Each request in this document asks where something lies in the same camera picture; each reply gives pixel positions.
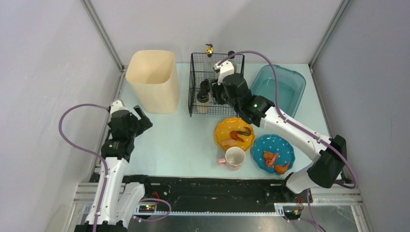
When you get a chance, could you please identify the clear bottle gold pump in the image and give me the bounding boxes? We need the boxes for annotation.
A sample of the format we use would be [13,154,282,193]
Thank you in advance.
[203,43,216,72]

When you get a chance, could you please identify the food scraps on blue plate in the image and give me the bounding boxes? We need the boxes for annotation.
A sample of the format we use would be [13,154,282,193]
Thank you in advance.
[263,151,290,174]

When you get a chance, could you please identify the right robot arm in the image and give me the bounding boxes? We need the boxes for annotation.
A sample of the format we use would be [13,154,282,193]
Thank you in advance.
[210,73,347,194]

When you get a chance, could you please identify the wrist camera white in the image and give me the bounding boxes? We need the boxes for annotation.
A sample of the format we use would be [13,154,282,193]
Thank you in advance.
[213,60,235,85]
[108,100,129,114]

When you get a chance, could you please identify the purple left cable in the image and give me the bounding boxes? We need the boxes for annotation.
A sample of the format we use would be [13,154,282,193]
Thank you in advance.
[59,103,111,232]

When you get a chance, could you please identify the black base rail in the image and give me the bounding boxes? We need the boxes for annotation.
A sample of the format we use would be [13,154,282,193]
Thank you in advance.
[122,175,312,213]

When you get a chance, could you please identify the food scraps on yellow plate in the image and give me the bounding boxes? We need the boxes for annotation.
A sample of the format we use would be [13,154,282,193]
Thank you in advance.
[220,127,253,148]

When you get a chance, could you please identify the pink white mug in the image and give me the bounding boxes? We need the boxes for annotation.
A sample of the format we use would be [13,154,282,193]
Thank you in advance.
[218,147,246,171]

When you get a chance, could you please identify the spice jar black lid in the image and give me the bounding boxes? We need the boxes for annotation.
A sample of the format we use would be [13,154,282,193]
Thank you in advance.
[196,91,210,114]
[200,79,211,93]

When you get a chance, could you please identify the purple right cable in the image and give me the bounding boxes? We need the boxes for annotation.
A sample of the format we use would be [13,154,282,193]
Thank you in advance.
[219,50,359,232]

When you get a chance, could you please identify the yellow dotted plate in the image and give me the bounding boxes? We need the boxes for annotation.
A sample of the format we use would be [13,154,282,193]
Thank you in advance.
[214,117,255,151]

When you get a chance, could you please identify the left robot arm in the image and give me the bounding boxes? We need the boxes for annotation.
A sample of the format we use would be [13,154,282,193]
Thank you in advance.
[74,100,152,232]

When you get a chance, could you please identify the beige plastic bin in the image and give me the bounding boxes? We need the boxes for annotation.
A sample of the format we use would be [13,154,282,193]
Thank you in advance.
[126,50,180,114]

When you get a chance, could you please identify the black wire basket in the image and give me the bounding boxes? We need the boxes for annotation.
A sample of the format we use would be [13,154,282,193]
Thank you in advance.
[188,52,236,116]

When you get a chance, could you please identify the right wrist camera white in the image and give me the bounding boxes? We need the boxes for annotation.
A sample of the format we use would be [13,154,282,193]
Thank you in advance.
[213,60,235,85]

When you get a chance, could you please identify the teal plastic basin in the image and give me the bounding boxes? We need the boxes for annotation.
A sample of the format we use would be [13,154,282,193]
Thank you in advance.
[250,65,306,117]

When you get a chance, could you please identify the purple cable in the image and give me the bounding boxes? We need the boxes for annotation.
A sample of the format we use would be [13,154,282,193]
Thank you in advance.
[59,103,111,232]
[219,50,359,232]

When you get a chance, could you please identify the brown sauce bottle black cap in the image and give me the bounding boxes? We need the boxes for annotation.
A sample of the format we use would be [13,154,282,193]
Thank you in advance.
[228,51,237,72]

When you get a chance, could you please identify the blue dotted plate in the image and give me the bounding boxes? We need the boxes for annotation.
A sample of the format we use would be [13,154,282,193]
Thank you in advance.
[251,134,295,174]

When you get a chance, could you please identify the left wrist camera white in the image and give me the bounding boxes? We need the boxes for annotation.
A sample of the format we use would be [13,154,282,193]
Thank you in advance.
[108,100,129,114]

